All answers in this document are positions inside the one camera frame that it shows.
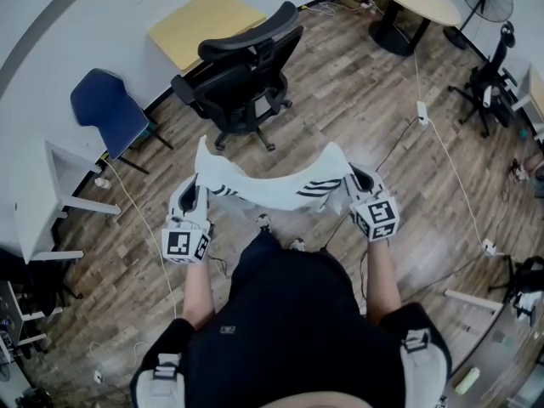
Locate round beige table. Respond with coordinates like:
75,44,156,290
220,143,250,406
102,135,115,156
363,0,462,57

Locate yellow wooden desk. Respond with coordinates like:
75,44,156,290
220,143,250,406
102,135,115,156
147,0,268,76

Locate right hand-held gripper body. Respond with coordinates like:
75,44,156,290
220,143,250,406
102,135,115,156
349,190,401,242

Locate grey shoulder strap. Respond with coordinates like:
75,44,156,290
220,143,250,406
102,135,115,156
135,352,186,408
399,328,447,408

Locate white garment with black stripes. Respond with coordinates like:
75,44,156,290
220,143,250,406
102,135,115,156
194,135,354,218

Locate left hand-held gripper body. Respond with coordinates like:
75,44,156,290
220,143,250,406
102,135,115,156
161,215,213,266

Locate person's face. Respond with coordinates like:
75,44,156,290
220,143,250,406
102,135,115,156
254,391,375,408

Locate blue fabric chair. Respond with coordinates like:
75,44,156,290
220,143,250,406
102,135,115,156
70,68,174,176

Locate person's left forearm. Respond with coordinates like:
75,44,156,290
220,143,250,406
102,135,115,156
181,261,216,331

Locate long white cable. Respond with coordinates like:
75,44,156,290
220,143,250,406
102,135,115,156
88,155,179,382
411,51,490,248

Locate black cable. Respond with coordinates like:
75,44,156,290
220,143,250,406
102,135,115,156
207,223,235,280
325,223,371,318

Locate person's right forearm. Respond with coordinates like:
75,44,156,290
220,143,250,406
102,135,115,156
365,239,403,326

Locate grey desk with white legs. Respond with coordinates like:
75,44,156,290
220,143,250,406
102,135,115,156
444,289,544,408

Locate pale yellow foam piece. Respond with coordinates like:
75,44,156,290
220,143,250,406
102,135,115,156
454,366,481,395

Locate black mesh swivel chair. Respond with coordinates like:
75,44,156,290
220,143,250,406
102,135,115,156
448,20,530,139

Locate black office chair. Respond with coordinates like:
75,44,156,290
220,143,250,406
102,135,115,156
169,1,305,152

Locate person's black-clothed torso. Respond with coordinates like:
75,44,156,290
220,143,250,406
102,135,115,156
129,229,452,408

